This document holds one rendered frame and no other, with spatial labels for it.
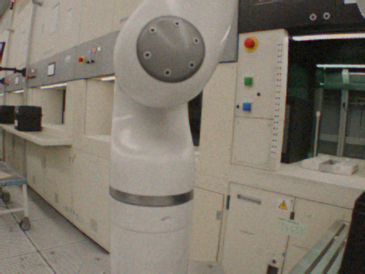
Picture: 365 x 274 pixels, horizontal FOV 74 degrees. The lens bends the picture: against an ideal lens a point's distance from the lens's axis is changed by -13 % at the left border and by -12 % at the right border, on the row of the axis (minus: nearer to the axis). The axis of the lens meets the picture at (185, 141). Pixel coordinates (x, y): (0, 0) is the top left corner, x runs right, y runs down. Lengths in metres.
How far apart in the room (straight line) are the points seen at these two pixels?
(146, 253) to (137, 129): 0.17
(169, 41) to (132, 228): 0.23
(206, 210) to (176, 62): 1.02
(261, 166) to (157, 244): 0.77
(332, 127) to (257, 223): 0.98
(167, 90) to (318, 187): 0.78
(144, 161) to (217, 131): 0.86
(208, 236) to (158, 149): 0.97
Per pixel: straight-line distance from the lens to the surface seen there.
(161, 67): 0.28
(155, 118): 0.41
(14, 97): 5.07
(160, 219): 0.35
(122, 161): 0.35
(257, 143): 1.08
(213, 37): 0.31
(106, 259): 0.60
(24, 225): 2.59
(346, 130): 1.87
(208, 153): 1.20
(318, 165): 1.19
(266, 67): 1.08
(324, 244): 0.77
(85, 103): 2.18
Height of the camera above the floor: 1.06
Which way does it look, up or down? 6 degrees down
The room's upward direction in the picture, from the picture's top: 4 degrees clockwise
